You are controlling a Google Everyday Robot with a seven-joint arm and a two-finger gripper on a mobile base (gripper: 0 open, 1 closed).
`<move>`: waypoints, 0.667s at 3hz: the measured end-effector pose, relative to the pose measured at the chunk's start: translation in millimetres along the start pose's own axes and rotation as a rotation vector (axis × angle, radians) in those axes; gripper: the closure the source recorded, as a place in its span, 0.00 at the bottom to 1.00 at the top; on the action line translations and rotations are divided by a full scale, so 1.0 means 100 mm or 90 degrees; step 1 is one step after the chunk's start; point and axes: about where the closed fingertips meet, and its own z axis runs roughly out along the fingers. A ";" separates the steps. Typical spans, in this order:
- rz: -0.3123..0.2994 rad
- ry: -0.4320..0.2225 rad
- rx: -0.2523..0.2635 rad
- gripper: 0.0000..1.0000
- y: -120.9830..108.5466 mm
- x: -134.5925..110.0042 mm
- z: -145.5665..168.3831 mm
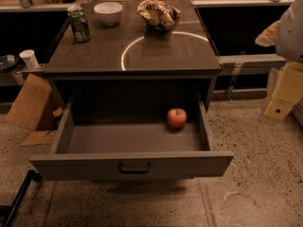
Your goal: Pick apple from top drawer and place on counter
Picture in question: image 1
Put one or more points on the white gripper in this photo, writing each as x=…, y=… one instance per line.
x=291, y=35

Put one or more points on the red apple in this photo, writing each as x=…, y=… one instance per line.
x=177, y=118

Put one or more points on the grey cabinet with dark counter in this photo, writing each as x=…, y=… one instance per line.
x=132, y=72

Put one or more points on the grey open top drawer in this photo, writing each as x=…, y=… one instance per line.
x=97, y=133

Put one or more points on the crumpled chip bag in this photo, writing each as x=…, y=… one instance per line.
x=159, y=15

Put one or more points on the white bowl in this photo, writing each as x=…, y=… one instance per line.
x=108, y=12

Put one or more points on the green soda can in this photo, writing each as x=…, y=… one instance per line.
x=78, y=23

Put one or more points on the brown cardboard box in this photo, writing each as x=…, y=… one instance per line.
x=36, y=108

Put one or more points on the white paper cup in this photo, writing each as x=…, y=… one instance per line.
x=28, y=56

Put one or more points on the black metal stand leg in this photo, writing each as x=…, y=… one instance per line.
x=8, y=212

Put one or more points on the black round lid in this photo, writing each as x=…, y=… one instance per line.
x=8, y=63

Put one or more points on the grey metal shelf rail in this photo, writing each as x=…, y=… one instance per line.
x=246, y=65

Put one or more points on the black drawer handle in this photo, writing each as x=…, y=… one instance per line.
x=133, y=170

